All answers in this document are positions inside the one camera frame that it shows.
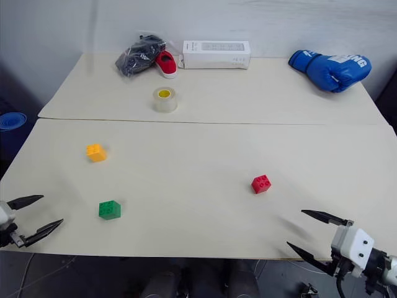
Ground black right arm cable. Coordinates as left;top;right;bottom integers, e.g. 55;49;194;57
336;274;347;298

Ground green toy brick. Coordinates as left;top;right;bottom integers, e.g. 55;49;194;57
98;200;122;221

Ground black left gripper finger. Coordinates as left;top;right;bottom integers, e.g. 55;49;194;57
19;219;65;248
6;194;45;210

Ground clear bag with black items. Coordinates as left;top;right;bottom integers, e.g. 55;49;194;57
115;34;168;78

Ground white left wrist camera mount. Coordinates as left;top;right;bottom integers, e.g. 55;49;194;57
0;201;17;232

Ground clear tape roll yellow core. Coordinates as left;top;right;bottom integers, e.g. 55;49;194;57
152;86;179;113

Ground blue boxing glove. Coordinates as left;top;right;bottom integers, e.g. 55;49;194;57
288;49;372;93

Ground blue ribbed round object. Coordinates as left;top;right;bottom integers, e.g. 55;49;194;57
0;112;28;133

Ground orange toy brick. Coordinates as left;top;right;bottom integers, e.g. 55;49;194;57
86;143;108;163

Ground small black floor object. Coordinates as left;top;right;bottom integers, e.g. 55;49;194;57
299;281;319;296

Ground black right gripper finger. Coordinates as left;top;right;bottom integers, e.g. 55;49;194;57
287;242;337;277
301;209;355;227

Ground red toy brick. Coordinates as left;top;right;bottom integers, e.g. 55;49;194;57
251;174;273;195

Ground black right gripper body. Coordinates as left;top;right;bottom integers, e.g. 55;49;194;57
328;248;355;280

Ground white rectangular cardboard box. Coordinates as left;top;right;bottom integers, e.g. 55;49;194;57
178;40;251;70

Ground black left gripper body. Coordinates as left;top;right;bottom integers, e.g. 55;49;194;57
0;228;24;249

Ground white floor cable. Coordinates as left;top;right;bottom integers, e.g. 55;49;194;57
17;253;35;298

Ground red canvas shoe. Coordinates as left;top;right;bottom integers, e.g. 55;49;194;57
154;50;179;79

